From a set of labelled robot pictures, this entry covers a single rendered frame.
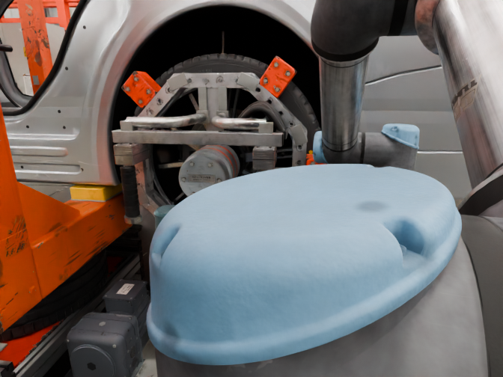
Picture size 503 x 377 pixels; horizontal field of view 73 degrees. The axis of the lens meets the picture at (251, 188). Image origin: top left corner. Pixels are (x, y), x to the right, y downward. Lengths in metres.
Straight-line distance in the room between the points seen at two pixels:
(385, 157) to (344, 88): 0.24
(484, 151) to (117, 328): 1.05
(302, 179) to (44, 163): 1.32
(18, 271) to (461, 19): 1.00
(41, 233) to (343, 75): 0.90
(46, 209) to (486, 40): 1.05
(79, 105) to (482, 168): 1.24
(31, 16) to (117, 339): 3.60
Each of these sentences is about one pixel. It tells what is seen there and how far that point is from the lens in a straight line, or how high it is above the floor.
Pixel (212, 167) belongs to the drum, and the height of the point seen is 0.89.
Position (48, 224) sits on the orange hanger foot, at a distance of 1.13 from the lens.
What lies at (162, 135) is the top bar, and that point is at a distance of 0.86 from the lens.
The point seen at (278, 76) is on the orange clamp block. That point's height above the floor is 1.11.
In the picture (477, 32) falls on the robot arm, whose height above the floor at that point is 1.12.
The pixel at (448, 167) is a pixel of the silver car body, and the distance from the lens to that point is 1.19.
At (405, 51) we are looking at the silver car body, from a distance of 1.11.
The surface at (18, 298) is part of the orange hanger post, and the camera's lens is 1.06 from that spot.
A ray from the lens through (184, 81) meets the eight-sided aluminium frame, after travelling 1.02.
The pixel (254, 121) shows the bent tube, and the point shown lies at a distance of 0.80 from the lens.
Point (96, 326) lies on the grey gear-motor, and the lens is 1.17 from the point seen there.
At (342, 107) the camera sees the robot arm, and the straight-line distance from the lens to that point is 0.62.
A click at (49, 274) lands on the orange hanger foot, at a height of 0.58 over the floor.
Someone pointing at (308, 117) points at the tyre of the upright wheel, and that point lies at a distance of 1.06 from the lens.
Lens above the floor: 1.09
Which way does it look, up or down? 17 degrees down
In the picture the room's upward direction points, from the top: straight up
